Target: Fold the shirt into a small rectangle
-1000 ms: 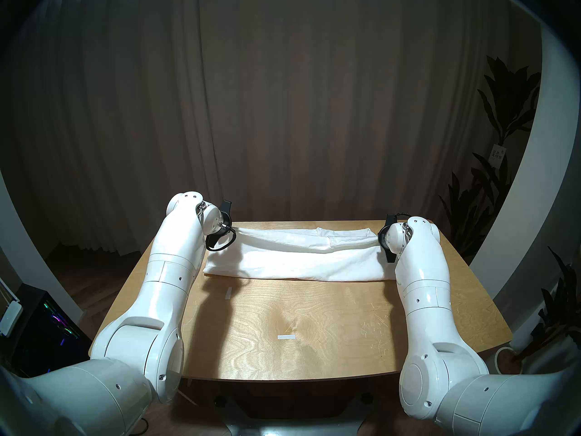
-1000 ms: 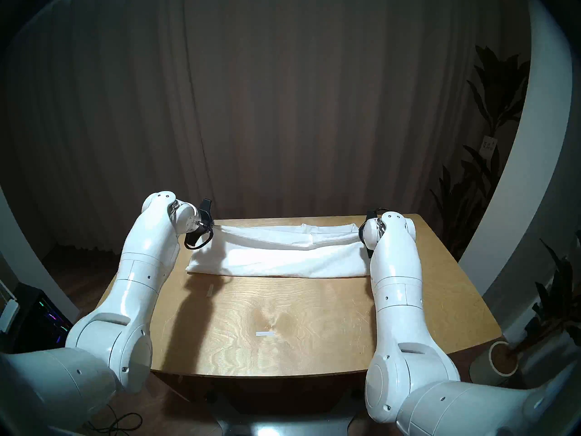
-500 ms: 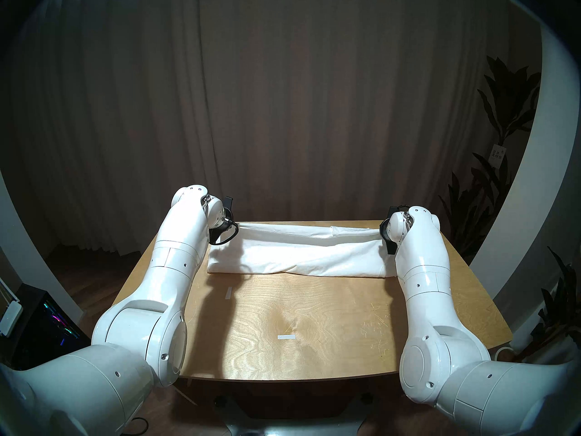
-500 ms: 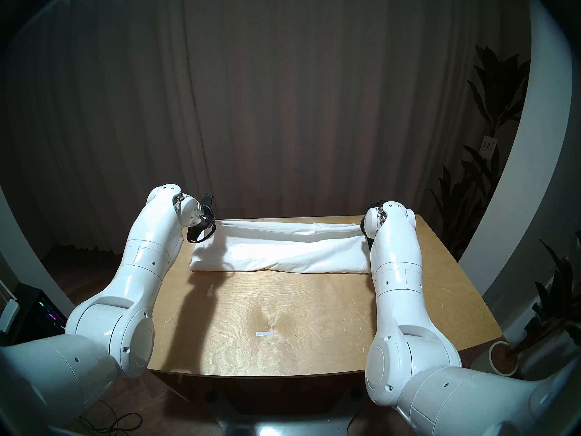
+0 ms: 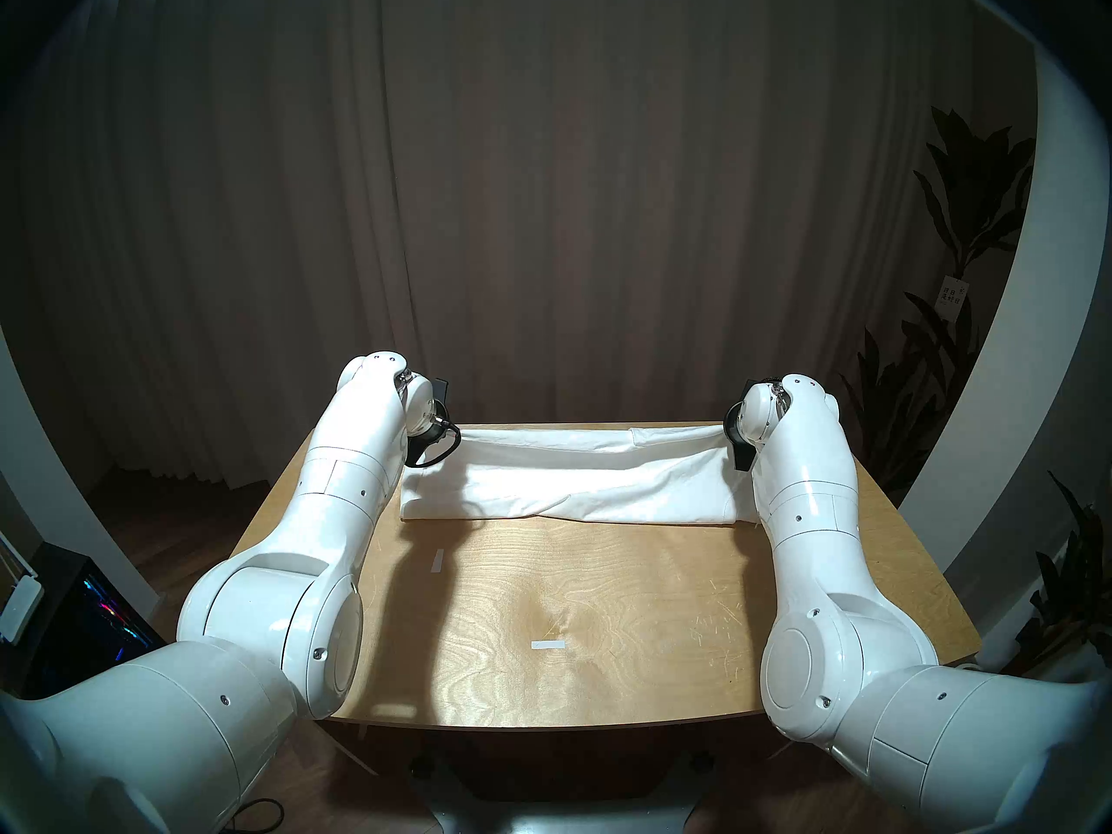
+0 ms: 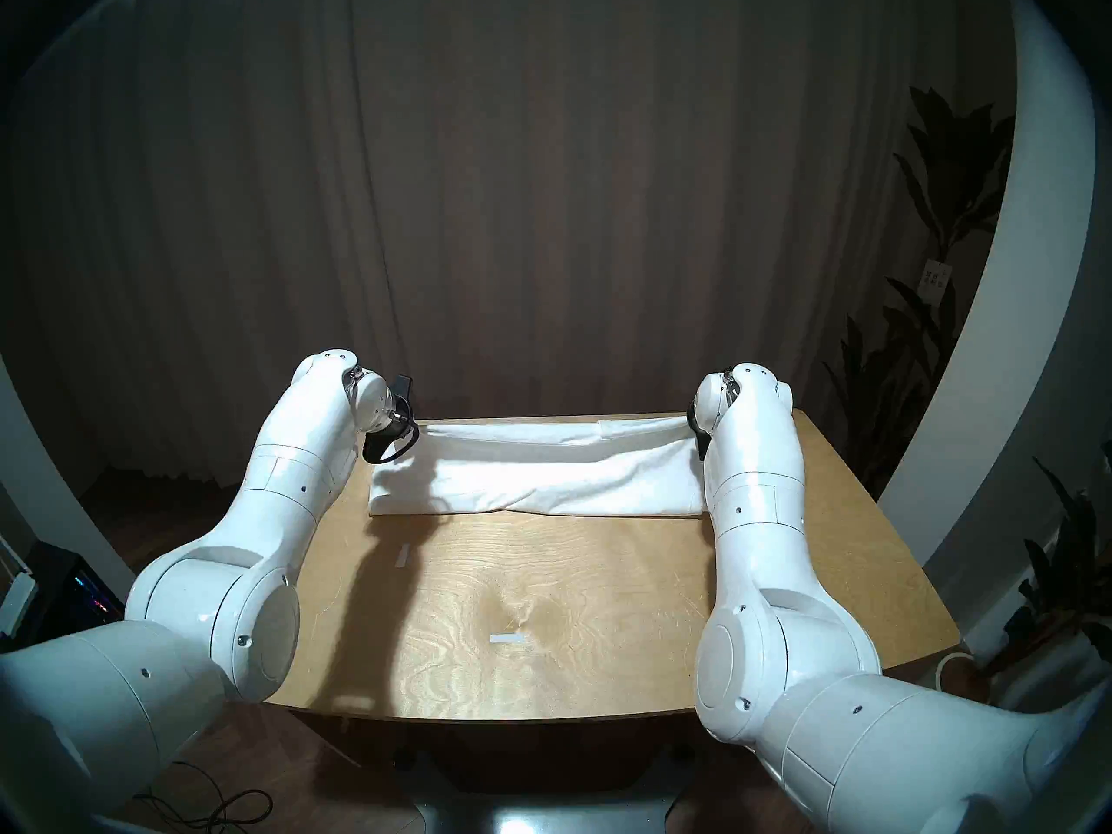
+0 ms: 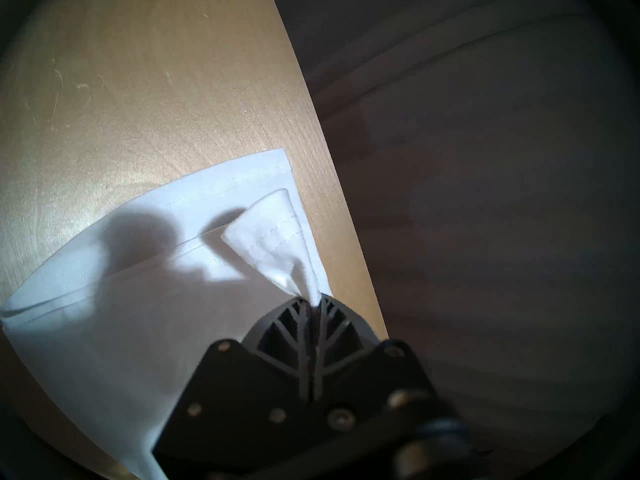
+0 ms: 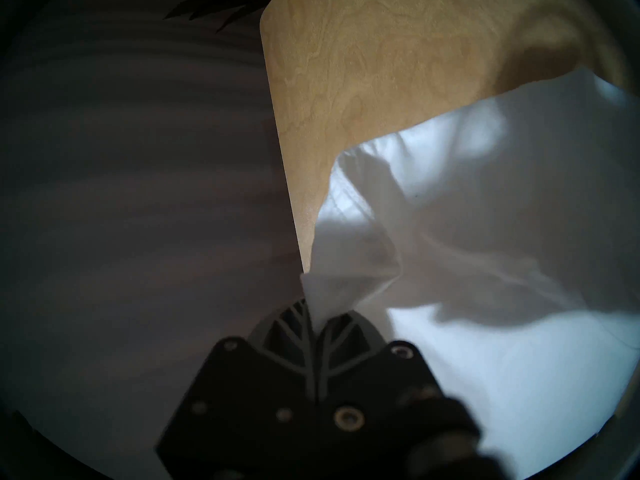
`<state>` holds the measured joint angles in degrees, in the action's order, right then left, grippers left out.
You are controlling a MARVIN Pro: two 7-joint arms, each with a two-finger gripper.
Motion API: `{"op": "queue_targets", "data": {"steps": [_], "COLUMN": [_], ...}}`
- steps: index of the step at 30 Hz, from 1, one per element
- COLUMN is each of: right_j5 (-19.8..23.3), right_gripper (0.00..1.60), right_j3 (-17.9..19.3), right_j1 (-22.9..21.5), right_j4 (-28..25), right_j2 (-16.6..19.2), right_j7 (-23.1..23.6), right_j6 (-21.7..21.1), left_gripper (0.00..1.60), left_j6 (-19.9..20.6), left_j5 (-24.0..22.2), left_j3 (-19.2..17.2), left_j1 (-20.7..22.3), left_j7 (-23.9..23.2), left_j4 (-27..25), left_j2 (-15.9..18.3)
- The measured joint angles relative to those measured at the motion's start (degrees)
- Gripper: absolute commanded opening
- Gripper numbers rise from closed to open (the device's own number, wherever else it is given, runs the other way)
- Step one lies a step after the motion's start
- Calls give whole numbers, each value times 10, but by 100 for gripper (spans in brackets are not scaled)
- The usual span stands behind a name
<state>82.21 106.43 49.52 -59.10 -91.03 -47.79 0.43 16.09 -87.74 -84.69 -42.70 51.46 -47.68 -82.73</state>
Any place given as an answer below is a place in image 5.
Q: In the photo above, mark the brown pleated curtain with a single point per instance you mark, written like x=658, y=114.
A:
x=521, y=189

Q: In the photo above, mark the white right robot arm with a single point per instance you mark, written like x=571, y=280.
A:
x=834, y=598

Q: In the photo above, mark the white shirt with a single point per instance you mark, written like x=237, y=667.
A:
x=591, y=485

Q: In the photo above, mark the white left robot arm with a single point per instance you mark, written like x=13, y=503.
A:
x=278, y=598

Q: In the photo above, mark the tall dark leafy plant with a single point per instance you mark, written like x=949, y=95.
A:
x=964, y=189

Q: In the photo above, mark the white wall box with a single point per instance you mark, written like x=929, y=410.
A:
x=19, y=611

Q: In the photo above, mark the small dark potted plant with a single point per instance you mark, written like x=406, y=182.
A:
x=1077, y=580

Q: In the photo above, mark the black computer tower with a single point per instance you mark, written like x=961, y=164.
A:
x=87, y=624

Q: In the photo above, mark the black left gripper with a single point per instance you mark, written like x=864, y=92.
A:
x=415, y=450

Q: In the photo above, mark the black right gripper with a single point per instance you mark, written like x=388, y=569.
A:
x=740, y=446

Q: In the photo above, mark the grey table base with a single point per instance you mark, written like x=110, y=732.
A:
x=556, y=806

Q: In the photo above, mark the white plant tag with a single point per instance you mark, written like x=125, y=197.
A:
x=952, y=292

